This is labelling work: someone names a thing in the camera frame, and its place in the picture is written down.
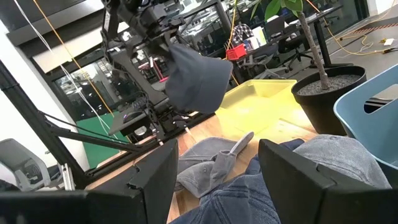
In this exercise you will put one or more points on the yellow translucent plastic bin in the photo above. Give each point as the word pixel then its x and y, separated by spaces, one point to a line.
pixel 258 102

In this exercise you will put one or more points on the blue denim cap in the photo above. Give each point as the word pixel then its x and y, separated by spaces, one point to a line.
pixel 236 202

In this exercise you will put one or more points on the navy blue cap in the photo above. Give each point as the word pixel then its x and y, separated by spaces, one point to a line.
pixel 199 81

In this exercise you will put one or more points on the black aluminium rig frame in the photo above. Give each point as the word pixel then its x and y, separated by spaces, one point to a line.
pixel 31 115

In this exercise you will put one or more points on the blue-grey plastic bin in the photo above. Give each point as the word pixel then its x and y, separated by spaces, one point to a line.
pixel 351 124

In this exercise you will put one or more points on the light grey cap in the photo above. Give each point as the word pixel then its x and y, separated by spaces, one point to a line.
pixel 342 158

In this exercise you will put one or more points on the green board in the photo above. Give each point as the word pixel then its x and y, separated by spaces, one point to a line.
pixel 96 149

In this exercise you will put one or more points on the black office chair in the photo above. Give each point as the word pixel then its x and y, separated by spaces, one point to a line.
pixel 295 46

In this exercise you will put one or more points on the slate grey cap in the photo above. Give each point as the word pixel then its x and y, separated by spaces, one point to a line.
pixel 202 174

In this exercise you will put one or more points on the black standing desk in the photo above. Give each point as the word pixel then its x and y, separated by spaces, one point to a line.
pixel 321 40

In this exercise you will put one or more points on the potted green plant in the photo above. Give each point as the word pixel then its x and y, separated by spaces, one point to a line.
pixel 323 109

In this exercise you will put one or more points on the red plastic crate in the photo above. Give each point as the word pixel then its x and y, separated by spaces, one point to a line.
pixel 236 52

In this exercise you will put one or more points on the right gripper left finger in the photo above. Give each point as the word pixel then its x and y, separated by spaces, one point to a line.
pixel 124 199

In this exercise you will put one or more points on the white power adapter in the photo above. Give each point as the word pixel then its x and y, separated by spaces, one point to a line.
pixel 388 41

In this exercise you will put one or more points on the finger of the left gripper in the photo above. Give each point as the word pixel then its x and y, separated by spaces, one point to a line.
pixel 161 46

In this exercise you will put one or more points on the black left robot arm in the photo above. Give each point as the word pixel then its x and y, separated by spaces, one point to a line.
pixel 136 77

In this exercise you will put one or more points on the black white checked cloth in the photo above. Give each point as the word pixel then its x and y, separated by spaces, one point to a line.
pixel 242 32

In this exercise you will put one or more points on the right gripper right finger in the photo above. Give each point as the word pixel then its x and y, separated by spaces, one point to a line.
pixel 311 196

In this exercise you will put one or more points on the silver aluminium extrusion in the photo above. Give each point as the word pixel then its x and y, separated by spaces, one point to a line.
pixel 67 177

